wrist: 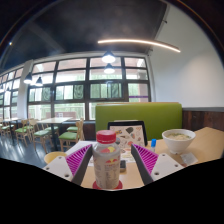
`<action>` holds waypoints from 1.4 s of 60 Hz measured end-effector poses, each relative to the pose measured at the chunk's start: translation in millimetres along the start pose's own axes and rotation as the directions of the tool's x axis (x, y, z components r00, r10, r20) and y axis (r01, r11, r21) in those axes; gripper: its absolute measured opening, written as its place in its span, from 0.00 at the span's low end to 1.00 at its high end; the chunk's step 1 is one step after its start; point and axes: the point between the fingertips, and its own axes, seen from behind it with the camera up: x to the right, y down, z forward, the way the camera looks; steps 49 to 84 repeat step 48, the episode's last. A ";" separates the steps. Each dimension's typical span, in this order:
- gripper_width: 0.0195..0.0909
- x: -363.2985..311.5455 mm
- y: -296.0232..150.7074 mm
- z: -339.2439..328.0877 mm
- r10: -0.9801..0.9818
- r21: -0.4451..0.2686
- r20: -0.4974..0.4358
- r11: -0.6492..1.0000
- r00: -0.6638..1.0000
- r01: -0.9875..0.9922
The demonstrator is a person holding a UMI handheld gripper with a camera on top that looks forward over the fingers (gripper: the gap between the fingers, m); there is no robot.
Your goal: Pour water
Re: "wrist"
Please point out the black tablet with sticker picture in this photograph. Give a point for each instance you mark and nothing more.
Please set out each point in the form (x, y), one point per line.
(128, 131)

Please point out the wooden dining table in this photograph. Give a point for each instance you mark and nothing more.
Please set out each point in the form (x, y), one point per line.
(55, 120)

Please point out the long curved ceiling light bar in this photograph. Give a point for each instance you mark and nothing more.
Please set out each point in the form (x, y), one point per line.
(140, 41)

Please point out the small dark flat box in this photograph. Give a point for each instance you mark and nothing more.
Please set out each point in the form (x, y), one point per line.
(122, 166)

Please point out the small blue-capped tube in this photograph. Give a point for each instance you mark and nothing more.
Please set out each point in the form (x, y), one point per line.
(153, 143)

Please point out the white bowl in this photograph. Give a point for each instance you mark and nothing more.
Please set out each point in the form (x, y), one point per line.
(178, 141)

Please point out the group of hanging pendant lamps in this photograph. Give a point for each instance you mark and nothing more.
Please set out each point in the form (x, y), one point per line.
(108, 57)

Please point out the green upholstered booth bench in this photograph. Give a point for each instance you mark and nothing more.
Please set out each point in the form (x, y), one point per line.
(160, 116)

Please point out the small white paper packet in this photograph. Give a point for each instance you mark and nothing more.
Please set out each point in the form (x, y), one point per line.
(189, 158)

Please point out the clear red-capped drink bottle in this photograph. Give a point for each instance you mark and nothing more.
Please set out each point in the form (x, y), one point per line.
(106, 163)

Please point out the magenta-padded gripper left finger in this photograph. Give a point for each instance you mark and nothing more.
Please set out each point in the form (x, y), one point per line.
(77, 160)

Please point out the group of green-seated wooden chairs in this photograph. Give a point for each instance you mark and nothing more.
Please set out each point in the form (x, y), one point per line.
(40, 132)

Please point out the flat round red coaster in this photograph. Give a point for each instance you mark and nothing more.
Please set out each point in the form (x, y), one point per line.
(118, 185)

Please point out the large black-framed window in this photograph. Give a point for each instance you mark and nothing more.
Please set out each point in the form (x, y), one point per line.
(76, 88)

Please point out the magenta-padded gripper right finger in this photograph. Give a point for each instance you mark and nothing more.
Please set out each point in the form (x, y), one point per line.
(146, 159)

